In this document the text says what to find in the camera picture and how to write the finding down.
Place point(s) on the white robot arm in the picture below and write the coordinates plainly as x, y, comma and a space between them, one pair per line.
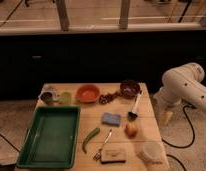
180, 83

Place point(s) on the orange bowl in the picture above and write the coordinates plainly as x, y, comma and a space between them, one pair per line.
87, 93

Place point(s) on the white plastic cup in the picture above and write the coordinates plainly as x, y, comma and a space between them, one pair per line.
150, 151

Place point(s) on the small brown box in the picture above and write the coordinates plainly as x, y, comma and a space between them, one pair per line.
113, 156

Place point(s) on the black and white brush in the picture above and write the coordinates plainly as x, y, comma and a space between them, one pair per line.
133, 113

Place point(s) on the metal fork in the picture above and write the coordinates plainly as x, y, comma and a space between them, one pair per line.
97, 156

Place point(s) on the small green cup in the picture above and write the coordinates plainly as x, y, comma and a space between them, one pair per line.
65, 98

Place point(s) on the green plastic tray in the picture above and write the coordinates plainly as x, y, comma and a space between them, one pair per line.
51, 139

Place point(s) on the grey metal cup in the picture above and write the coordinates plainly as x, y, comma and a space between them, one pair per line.
48, 96

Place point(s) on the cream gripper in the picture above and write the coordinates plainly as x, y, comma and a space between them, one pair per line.
165, 115

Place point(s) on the bunch of dark grapes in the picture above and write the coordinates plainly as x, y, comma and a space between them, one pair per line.
104, 99

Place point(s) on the dark brown bowl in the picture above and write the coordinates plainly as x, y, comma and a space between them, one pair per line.
129, 89

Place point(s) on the blue sponge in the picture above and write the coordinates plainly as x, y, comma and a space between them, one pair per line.
111, 119

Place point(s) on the orange peach fruit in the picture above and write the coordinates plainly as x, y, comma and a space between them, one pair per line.
131, 130

